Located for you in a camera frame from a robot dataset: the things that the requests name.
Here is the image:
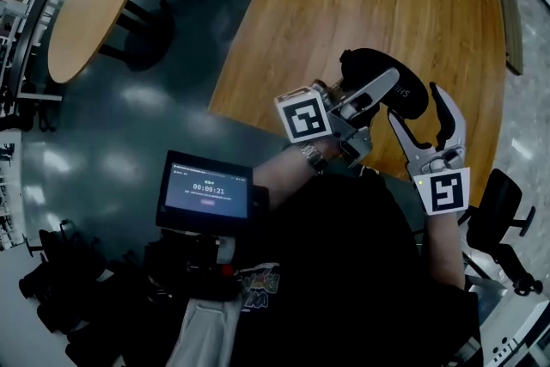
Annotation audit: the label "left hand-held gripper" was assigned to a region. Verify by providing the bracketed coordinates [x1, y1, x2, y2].
[274, 68, 401, 169]

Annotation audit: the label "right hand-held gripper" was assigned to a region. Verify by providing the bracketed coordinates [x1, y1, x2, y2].
[388, 82, 472, 217]

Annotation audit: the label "black soft pouch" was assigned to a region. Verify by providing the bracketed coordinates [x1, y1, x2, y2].
[338, 47, 431, 120]

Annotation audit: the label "person's right forearm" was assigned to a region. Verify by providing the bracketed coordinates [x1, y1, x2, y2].
[423, 210, 468, 291]

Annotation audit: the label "person's left forearm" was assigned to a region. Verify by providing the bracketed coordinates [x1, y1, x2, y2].
[252, 137, 345, 211]

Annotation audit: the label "silver wristwatch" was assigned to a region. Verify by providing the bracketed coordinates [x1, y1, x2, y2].
[296, 141, 330, 175]

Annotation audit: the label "wooden plank bench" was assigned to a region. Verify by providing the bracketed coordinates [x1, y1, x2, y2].
[483, 0, 524, 76]

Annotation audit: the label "person's black shirt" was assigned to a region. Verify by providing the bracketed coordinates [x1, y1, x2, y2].
[231, 167, 482, 367]

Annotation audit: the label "black monitor screen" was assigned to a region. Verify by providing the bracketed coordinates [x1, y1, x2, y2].
[155, 150, 254, 231]

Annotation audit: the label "white desk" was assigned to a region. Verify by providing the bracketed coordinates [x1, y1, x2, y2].
[476, 283, 550, 367]

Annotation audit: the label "round wooden table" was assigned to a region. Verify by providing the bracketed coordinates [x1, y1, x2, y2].
[46, 0, 177, 85]

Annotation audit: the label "person's light grey trousers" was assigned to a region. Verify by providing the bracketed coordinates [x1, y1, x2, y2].
[167, 296, 244, 367]

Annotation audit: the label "dark desk divider panel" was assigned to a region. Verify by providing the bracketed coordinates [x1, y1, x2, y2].
[8, 0, 53, 100]

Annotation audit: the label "black backpack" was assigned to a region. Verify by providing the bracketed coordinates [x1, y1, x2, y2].
[19, 221, 145, 358]

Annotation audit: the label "black monitor mount rig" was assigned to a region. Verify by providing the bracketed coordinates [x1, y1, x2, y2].
[145, 184, 272, 302]

